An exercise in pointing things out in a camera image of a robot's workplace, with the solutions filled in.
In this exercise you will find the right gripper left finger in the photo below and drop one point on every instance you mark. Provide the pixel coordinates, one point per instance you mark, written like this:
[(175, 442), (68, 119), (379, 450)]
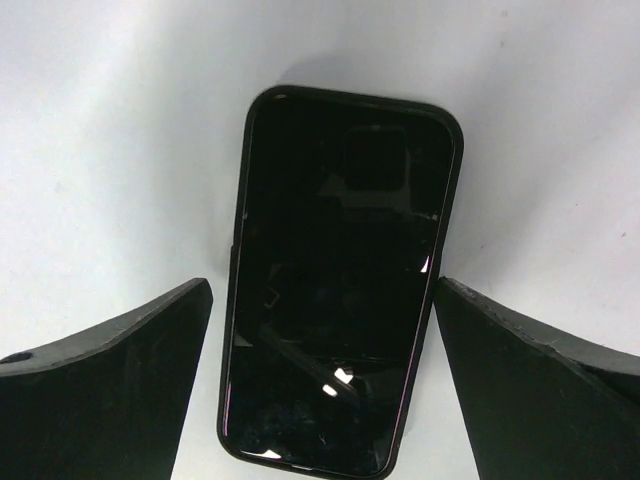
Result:
[(108, 402)]

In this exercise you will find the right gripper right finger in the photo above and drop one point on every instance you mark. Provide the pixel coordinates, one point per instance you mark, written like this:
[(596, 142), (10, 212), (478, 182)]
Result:
[(538, 402)]

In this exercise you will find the black smartphone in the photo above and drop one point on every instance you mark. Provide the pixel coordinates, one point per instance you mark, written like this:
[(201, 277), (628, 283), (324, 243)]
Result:
[(340, 280)]

